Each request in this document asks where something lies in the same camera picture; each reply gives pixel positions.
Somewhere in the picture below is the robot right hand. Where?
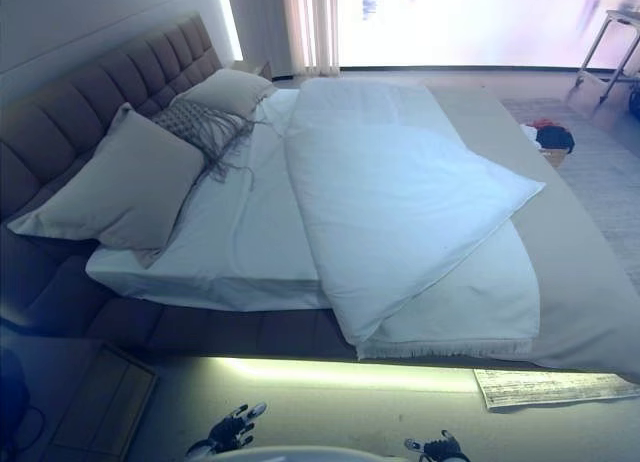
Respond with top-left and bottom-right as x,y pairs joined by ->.
403,430 -> 471,462

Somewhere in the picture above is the brown tufted headboard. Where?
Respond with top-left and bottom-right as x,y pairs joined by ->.
0,12 -> 224,219

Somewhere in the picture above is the large beige pillow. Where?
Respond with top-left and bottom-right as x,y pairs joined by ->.
7,101 -> 206,252

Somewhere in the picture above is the white garment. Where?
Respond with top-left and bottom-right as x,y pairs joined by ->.
518,123 -> 541,149

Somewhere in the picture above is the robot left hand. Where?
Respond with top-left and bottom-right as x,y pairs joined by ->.
204,403 -> 268,452

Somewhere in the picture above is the small beige pillow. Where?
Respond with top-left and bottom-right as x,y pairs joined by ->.
169,67 -> 277,120

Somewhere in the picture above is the silver robot torso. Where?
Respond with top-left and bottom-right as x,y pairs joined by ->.
189,443 -> 382,462

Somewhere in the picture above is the beige bedspread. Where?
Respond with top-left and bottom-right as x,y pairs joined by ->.
424,84 -> 640,386

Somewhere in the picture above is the black garment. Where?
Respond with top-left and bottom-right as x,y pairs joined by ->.
536,125 -> 577,156

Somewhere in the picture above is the metal frame chair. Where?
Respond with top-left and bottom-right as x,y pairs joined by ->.
573,9 -> 640,106

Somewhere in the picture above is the beige curtain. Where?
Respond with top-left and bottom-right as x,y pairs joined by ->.
278,0 -> 342,78

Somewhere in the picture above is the light grey area rug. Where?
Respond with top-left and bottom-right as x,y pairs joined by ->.
499,96 -> 640,283

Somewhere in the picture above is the wicker laundry basket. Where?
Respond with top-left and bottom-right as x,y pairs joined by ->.
540,147 -> 572,170

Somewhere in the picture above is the grey knitted fringed cushion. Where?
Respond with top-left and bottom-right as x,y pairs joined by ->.
149,99 -> 275,194

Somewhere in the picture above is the white duvet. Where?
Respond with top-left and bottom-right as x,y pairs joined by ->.
283,76 -> 547,346

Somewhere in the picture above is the wooden nightstand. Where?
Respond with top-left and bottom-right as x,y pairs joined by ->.
49,342 -> 160,462

